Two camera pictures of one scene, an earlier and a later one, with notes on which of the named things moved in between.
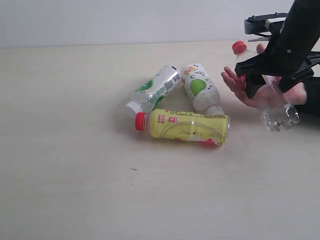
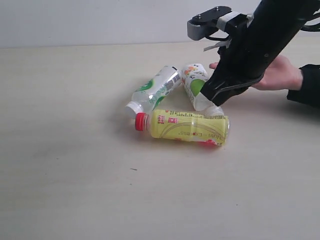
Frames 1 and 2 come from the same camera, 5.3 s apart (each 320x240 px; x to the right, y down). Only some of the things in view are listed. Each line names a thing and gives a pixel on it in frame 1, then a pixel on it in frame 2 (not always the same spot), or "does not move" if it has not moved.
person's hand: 267,97 to 213,65
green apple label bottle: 203,92 does not move
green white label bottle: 148,94 does not move
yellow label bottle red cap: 212,129 does not move
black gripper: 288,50 to 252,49
